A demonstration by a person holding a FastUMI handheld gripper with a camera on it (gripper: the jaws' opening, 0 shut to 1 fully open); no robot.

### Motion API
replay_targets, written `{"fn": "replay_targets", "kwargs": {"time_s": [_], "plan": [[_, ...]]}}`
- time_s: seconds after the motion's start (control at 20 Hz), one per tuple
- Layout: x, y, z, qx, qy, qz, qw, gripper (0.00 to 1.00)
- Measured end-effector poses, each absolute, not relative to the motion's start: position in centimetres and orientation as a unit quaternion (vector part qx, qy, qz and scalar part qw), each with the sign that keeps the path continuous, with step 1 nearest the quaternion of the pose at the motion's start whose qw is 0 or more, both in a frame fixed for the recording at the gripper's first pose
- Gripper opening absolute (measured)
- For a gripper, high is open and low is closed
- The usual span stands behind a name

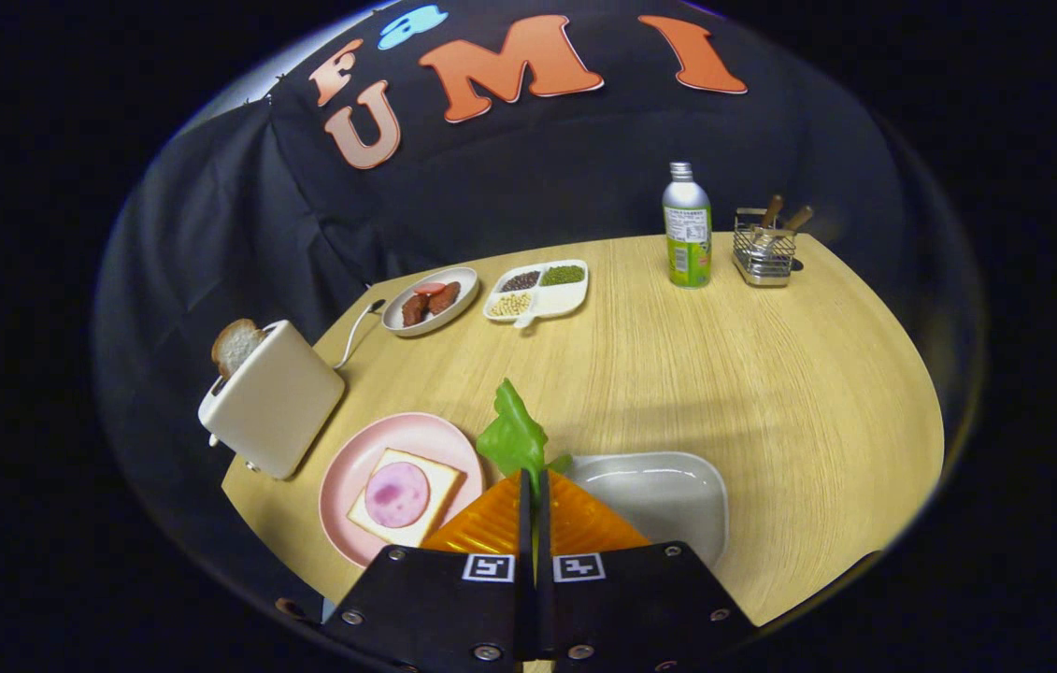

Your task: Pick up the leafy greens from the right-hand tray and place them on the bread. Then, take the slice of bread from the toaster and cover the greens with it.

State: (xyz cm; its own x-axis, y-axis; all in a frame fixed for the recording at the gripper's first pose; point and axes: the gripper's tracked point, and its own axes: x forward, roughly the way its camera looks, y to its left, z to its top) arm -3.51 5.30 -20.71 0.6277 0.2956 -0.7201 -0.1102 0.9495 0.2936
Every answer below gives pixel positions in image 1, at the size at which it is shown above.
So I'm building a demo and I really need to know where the white toaster power cable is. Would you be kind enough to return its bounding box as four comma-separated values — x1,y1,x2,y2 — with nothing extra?
334,299,387,370

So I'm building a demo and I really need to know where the pink round ham slice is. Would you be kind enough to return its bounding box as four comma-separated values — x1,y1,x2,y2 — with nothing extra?
364,461,431,529

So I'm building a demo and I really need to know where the white divided dish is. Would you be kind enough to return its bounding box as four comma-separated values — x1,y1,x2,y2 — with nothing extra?
483,259,590,330

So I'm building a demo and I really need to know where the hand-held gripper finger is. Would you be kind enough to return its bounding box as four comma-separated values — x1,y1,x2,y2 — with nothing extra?
536,470,758,673
322,470,534,673

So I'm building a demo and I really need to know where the toasted bread slice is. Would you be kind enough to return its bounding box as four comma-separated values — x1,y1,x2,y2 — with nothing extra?
211,318,267,379

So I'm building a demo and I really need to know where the white rectangular plate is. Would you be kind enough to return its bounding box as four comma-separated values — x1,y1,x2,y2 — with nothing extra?
565,451,731,571

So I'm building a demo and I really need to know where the black backdrop cloth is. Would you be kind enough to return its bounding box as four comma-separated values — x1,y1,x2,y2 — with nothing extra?
93,0,987,646

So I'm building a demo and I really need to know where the green lettuce leaf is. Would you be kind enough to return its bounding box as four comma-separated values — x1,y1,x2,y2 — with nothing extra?
477,379,574,496

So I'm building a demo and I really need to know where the white sandwich bread slice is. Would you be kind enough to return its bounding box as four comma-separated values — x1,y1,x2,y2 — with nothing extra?
347,449,465,548

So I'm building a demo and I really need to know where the metal wire utensil basket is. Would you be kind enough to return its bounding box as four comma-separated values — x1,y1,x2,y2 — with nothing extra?
732,208,805,287

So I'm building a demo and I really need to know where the pink round plate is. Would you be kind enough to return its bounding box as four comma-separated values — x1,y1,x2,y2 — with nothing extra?
319,412,485,569

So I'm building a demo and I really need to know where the green and white drink bottle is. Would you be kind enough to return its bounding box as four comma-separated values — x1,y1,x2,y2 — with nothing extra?
662,162,713,289

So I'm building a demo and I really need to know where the white oval plate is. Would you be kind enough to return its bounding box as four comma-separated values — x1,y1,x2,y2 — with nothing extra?
381,266,480,337

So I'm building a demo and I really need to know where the cream white toaster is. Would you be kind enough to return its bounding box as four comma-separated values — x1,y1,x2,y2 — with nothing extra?
198,321,346,481

